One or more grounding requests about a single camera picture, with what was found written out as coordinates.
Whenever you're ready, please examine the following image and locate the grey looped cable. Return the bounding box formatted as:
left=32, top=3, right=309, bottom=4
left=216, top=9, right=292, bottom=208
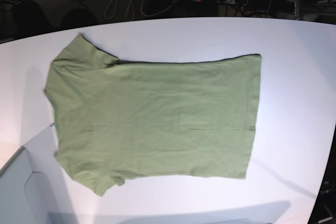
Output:
left=103, top=0, right=182, bottom=20

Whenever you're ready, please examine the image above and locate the green T-shirt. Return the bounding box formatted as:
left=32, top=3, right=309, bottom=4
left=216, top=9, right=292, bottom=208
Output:
left=44, top=35, right=262, bottom=196

